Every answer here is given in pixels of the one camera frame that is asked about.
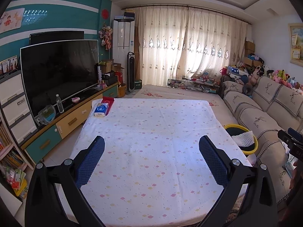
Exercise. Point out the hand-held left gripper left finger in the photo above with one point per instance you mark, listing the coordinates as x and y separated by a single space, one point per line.
91 157

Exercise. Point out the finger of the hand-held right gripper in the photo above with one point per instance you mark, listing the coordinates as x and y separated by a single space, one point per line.
296 135
287 139

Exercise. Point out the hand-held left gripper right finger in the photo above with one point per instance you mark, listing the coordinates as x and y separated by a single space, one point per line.
211 157

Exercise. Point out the white foam net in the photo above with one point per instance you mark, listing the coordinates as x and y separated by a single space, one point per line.
242 139

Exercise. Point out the black bin yellow rim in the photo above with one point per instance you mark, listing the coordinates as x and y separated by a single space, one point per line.
247 149

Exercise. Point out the clear plastic bag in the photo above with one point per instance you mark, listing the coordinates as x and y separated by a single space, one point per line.
290 167

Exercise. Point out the beige sofa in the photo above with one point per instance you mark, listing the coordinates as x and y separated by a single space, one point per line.
255 118

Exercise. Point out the teal yellow television stand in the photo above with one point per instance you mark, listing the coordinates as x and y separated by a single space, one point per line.
68 123

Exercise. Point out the blue tissue pack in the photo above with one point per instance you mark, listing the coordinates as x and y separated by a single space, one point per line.
101 110

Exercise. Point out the small pink dish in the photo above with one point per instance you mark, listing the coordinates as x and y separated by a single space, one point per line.
75 99

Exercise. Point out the red flat box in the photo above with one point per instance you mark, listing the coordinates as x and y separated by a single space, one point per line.
109 99

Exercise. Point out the clear water bottle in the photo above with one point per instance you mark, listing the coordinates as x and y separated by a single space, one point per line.
59 105

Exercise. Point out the white spotted tablecloth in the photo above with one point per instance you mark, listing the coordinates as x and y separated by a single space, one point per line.
153 134

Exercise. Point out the pile of plush toys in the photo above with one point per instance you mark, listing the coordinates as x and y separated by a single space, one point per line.
281 74

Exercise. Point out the grey neck pillow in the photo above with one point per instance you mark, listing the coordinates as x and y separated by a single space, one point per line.
244 89

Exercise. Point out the floral beige carpet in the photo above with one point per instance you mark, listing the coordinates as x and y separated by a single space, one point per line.
177 94

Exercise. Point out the yellow basket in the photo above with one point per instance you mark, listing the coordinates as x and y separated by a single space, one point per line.
122 91

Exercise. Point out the glass coffee table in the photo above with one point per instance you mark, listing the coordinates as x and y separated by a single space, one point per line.
191 85

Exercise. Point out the bookshelf with books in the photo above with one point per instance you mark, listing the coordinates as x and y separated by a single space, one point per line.
11 160

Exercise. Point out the tall black white box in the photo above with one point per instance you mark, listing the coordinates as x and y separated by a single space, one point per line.
99 74

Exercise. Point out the black green box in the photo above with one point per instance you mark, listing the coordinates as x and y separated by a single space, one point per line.
138 85

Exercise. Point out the blue star patterned pillow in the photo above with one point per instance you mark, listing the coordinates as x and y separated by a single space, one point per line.
233 71

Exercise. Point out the white plastic drawer cabinet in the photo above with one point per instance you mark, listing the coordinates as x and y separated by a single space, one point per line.
14 108

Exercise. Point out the large black television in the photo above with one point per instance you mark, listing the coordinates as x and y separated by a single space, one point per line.
59 71

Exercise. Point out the open cardboard box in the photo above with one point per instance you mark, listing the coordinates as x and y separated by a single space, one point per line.
111 66

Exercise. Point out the black tower fan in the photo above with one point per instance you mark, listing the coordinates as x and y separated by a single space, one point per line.
131 71

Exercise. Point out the cream embroidered curtain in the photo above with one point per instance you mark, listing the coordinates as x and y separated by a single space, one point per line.
161 47
217 42

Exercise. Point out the white standing air conditioner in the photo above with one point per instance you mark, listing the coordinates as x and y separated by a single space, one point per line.
123 42

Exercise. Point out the hanging artificial flowers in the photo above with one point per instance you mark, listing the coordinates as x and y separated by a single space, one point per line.
105 36

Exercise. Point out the framed photo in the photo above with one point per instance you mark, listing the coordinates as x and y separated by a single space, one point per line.
9 65

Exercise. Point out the flat boxes stack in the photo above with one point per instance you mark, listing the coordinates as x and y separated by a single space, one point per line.
129 14

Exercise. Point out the curtain rod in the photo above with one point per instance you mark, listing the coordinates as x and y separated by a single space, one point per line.
187 5

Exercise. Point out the framed wall painting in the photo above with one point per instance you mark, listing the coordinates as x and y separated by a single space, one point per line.
297 45

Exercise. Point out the red round wall decoration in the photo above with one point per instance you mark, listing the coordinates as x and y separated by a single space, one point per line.
105 13

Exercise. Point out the cartoon wall poster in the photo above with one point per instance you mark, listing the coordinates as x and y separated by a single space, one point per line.
11 20

